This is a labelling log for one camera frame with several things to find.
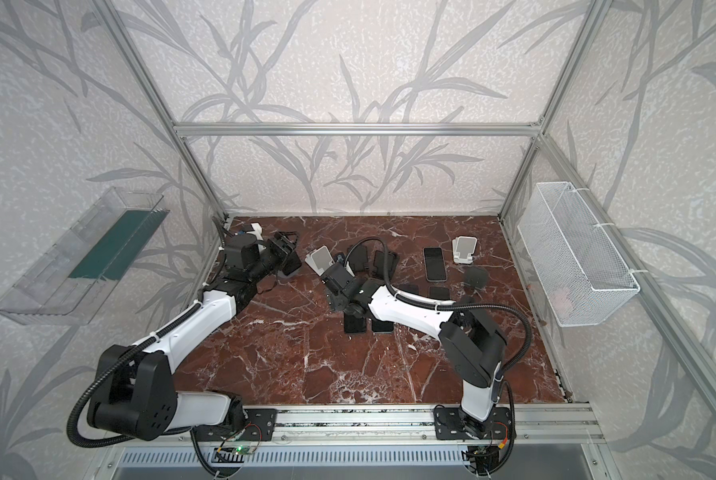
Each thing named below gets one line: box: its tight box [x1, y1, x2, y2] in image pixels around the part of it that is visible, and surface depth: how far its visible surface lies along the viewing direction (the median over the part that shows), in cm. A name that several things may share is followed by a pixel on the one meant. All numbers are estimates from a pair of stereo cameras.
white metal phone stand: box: [305, 245, 335, 277], surface depth 102 cm
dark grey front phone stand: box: [464, 266, 489, 289], surface depth 103 cm
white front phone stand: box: [452, 236, 477, 264], surface depth 107 cm
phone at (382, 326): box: [372, 320, 394, 334], surface depth 91 cm
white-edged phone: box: [423, 247, 448, 283], surface depth 107 cm
